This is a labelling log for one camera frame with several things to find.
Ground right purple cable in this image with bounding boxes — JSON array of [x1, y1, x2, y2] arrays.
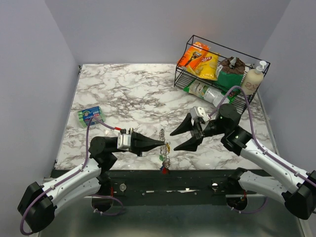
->
[[208, 85, 316, 188]]

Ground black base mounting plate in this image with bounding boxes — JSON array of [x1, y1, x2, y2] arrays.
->
[[49, 168, 246, 208]]

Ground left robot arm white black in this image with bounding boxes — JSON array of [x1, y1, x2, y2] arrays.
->
[[17, 132, 165, 236]]

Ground orange razor package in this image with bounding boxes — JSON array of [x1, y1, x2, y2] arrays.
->
[[177, 41, 210, 69]]

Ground brown crumpled bag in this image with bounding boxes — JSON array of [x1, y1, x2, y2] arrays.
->
[[220, 57, 245, 75]]

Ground yellow chips bag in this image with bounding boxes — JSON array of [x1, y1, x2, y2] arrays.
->
[[187, 52, 219, 81]]

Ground yellow key tag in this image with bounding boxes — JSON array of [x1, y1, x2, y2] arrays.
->
[[165, 143, 170, 152]]

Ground black wire basket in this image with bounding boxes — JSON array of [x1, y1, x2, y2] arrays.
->
[[174, 35, 271, 114]]

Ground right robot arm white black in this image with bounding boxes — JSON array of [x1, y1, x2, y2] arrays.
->
[[170, 104, 316, 220]]

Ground metal keyring holder with rings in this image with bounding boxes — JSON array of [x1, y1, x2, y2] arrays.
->
[[158, 129, 171, 169]]

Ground aluminium frame rail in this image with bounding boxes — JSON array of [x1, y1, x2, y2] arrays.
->
[[39, 198, 316, 237]]

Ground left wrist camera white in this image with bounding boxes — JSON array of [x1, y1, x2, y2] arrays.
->
[[117, 133, 131, 151]]

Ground green sponge pack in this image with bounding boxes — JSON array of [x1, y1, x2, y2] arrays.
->
[[76, 106, 105, 128]]

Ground cream lotion pump bottle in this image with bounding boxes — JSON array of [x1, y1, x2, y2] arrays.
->
[[241, 61, 267, 95]]

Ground dark green bag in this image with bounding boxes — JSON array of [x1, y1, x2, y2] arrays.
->
[[217, 71, 243, 92]]

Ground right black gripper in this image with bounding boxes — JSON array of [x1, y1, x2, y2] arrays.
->
[[169, 112, 228, 153]]

